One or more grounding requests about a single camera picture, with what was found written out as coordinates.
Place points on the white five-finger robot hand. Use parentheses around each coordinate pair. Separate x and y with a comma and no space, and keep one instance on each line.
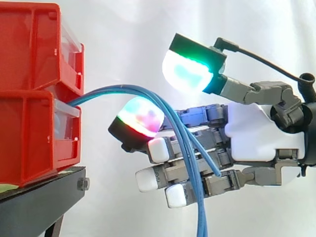
(251,133)

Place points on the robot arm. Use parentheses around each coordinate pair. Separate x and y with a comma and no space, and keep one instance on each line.
(311,138)

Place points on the red plastic bin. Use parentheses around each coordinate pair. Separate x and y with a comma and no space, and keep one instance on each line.
(24,138)
(24,49)

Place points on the black stand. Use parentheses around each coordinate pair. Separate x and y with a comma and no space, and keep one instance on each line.
(37,209)

